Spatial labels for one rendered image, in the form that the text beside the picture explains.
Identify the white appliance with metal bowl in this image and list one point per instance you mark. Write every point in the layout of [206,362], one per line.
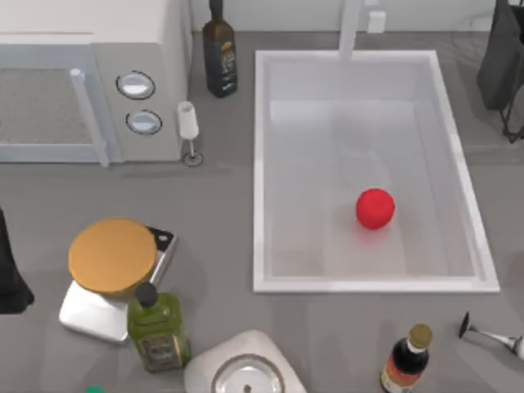
[245,364]

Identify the white sink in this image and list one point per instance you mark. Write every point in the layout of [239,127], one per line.
[368,123]

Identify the small white wall socket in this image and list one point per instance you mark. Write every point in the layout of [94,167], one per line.
[376,21]

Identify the lying wine glass black base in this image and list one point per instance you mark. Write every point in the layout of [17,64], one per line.
[497,337]

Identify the round microwave knob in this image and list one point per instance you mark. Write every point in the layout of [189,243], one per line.
[135,85]
[143,122]

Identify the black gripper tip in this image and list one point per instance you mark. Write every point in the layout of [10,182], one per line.
[10,270]

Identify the round wooden board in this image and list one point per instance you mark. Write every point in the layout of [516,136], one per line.
[112,256]

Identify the pale microwave oven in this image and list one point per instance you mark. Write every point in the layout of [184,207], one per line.
[135,98]

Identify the green oil bottle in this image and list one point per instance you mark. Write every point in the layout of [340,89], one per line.
[159,331]

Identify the dark tall glass bottle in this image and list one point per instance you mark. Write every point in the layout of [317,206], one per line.
[220,53]

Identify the small green cap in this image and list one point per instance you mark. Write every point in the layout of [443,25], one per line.
[95,389]

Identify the standing white wine glass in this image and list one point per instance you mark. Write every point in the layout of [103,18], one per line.
[188,120]

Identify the black folding stand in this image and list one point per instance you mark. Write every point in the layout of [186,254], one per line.
[505,61]

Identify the red apple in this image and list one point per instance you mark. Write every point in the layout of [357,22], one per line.
[375,208]

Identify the dark sauce bottle gold cap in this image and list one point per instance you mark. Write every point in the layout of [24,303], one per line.
[407,362]

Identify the silver kitchen scale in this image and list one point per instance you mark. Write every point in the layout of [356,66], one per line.
[94,315]

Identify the white tall tap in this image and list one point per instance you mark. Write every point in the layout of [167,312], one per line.
[348,28]

